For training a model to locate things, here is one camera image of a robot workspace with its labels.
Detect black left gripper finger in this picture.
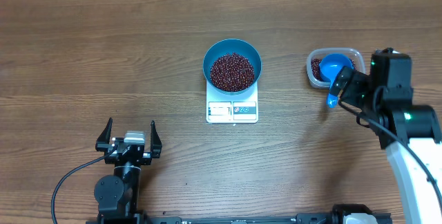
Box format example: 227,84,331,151
150,120,162,158
95,118,113,152

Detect blue plastic scoop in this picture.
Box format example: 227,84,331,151
319,53,354,90

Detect blue metal bowl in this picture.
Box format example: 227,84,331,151
202,39,262,95

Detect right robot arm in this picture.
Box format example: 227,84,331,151
329,48,441,223

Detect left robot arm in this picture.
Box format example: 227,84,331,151
94,119,162,224

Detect white digital kitchen scale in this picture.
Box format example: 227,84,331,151
206,82,259,124

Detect red beans in bowl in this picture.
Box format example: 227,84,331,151
209,53,255,92

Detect red beans in container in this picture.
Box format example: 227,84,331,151
311,58,355,82

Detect clear plastic bean container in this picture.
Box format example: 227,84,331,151
306,48,366,89

